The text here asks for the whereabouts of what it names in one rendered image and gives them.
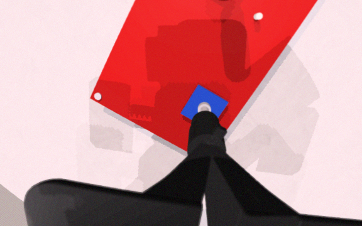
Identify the red circuit board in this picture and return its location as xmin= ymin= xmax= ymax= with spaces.
xmin=91 ymin=0 xmax=317 ymax=155

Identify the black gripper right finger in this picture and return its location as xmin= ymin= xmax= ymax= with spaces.
xmin=204 ymin=145 xmax=362 ymax=226

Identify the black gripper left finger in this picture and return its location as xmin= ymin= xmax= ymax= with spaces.
xmin=24 ymin=143 xmax=211 ymax=226

